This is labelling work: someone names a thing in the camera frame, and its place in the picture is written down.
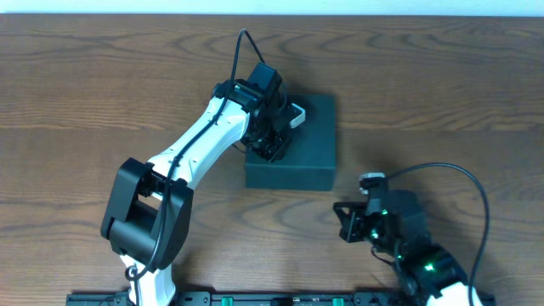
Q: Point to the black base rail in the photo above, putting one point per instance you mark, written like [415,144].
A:
[364,298]

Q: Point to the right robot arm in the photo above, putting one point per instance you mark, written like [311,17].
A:
[394,223]

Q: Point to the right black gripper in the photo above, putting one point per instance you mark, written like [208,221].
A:
[361,220]

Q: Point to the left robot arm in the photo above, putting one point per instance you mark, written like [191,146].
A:
[148,213]

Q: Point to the black gift box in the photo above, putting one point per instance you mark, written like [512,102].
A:
[310,161]

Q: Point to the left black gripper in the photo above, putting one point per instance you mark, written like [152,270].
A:
[283,140]

